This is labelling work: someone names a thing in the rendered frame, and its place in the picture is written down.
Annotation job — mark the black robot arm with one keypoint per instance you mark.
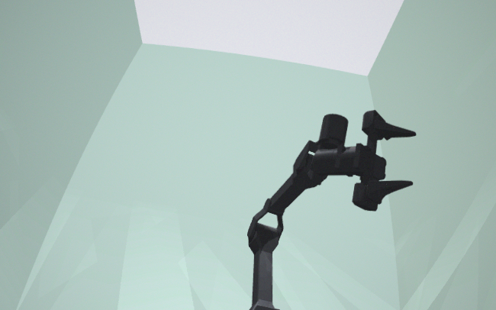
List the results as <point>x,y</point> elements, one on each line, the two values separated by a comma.
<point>309,171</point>

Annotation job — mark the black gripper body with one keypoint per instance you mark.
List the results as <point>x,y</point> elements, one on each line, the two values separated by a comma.
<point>360,160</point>

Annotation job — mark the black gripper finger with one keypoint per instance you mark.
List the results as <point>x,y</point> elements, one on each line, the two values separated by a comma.
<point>388,130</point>
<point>377,190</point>

